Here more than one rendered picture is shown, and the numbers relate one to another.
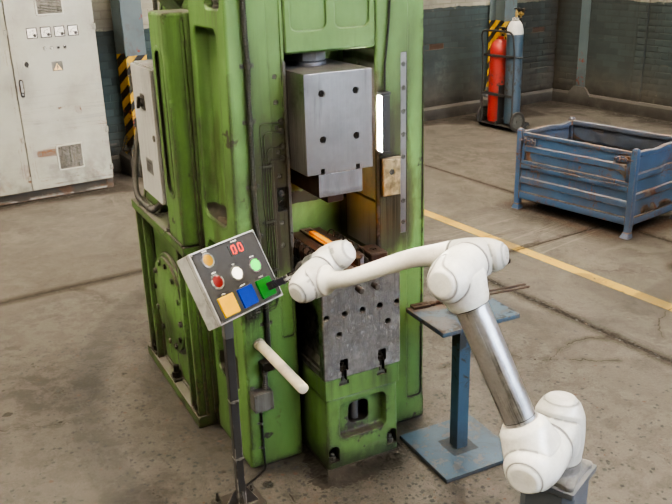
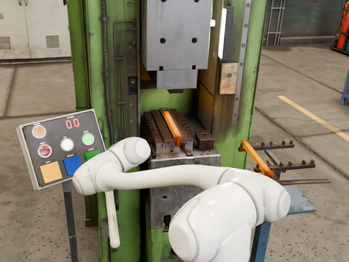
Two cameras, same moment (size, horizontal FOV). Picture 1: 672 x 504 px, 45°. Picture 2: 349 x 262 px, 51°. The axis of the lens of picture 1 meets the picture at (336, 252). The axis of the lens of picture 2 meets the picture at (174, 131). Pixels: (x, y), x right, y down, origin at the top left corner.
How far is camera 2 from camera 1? 1.62 m
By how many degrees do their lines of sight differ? 13
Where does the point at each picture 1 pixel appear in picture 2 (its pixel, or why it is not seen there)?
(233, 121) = (90, 16)
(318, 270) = (99, 167)
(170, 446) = (61, 236)
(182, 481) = not seen: outside the picture
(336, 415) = (159, 251)
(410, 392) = not seen: hidden behind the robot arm
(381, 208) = (217, 103)
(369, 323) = (191, 192)
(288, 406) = (130, 234)
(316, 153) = (156, 52)
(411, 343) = not seen: hidden behind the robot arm
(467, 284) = (214, 250)
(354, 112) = (193, 20)
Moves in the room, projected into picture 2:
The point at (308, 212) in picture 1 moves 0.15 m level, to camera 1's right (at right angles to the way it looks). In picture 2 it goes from (169, 96) to (192, 99)
